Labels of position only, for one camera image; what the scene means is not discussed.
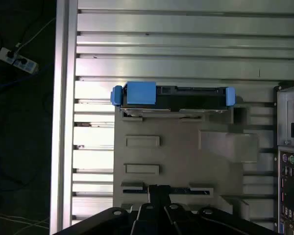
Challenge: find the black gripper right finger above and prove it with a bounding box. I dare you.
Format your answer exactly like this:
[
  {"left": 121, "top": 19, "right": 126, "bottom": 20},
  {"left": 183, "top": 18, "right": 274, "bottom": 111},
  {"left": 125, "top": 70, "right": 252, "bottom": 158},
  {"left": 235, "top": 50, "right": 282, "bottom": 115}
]
[{"left": 159, "top": 185, "right": 281, "bottom": 235}]

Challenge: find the white power strip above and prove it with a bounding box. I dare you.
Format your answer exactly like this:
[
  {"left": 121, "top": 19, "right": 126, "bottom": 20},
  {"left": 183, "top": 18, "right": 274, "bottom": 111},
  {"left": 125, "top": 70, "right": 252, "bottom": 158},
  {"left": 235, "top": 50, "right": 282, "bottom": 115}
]
[{"left": 0, "top": 47, "right": 39, "bottom": 74}]

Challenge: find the thin white cable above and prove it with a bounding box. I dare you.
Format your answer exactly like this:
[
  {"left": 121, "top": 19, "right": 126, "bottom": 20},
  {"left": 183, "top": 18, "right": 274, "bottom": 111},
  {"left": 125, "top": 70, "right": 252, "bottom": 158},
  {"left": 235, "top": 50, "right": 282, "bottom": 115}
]
[
  {"left": 14, "top": 16, "right": 56, "bottom": 49},
  {"left": 0, "top": 211, "right": 50, "bottom": 228}
]

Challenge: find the hard disk in blue carrier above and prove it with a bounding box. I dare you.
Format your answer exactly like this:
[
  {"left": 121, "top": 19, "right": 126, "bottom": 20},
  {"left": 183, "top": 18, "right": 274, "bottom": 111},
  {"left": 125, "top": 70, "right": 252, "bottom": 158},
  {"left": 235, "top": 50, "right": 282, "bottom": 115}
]
[{"left": 110, "top": 81, "right": 236, "bottom": 114}]

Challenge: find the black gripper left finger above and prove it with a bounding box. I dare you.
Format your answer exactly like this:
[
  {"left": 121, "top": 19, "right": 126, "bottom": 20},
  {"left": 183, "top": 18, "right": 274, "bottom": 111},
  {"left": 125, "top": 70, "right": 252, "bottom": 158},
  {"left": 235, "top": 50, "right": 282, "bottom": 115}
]
[{"left": 55, "top": 185, "right": 162, "bottom": 235}]

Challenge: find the blue cable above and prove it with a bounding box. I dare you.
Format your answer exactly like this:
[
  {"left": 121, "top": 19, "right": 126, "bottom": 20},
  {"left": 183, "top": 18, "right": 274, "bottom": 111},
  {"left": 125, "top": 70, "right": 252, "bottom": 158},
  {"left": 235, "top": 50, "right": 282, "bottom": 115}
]
[{"left": 0, "top": 57, "right": 56, "bottom": 94}]

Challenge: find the grey parts rack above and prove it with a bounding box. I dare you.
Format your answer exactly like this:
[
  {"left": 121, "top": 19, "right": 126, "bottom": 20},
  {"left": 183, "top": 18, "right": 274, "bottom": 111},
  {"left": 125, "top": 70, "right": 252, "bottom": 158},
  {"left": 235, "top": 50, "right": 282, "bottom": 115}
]
[{"left": 113, "top": 96, "right": 260, "bottom": 222}]

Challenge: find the grey PC case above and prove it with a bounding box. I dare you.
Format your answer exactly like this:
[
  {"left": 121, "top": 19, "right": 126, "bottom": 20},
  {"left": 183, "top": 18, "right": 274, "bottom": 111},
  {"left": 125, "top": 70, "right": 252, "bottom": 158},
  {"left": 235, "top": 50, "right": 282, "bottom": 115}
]
[{"left": 273, "top": 77, "right": 294, "bottom": 235}]

